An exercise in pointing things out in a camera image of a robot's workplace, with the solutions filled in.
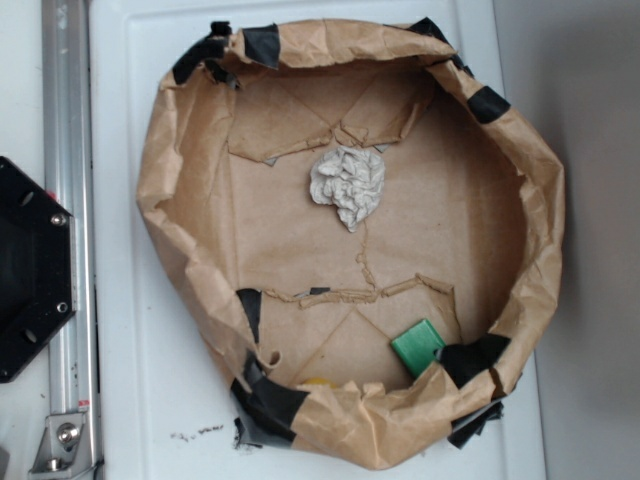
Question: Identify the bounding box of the brown paper bag bin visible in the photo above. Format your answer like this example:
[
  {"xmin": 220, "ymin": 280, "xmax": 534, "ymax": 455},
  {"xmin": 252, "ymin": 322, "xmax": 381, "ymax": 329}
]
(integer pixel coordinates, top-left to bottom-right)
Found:
[{"xmin": 136, "ymin": 19, "xmax": 565, "ymax": 470}]

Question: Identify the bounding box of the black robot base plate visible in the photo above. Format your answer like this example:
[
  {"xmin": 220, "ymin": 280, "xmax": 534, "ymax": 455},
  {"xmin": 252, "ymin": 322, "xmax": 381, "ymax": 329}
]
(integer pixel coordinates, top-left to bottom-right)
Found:
[{"xmin": 1, "ymin": 157, "xmax": 75, "ymax": 384}]

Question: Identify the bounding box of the aluminium extrusion rail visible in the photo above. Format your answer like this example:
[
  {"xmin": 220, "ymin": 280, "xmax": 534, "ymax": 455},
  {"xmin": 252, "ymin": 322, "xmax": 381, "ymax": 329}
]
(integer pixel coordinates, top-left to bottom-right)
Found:
[{"xmin": 41, "ymin": 1, "xmax": 104, "ymax": 479}]

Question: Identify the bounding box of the metal corner bracket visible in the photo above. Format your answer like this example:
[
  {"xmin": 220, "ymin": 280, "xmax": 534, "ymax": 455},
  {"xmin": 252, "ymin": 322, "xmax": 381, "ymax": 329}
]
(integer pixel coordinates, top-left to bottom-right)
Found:
[{"xmin": 28, "ymin": 412, "xmax": 92, "ymax": 479}]

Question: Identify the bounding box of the yellow object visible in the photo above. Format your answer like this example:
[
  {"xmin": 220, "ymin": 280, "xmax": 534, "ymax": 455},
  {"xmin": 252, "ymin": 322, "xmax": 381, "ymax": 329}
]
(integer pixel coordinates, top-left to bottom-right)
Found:
[{"xmin": 301, "ymin": 377, "xmax": 337, "ymax": 389}]

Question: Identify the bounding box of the green square block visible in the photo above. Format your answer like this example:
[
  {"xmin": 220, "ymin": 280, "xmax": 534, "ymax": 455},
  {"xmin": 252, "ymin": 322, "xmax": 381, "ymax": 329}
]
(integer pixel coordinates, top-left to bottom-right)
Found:
[{"xmin": 391, "ymin": 319, "xmax": 446, "ymax": 378}]

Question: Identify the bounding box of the crumpled white paper ball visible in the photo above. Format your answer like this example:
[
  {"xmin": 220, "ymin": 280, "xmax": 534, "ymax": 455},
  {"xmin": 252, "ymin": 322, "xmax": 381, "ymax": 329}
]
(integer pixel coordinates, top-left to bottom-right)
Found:
[{"xmin": 309, "ymin": 146, "xmax": 386, "ymax": 233}]

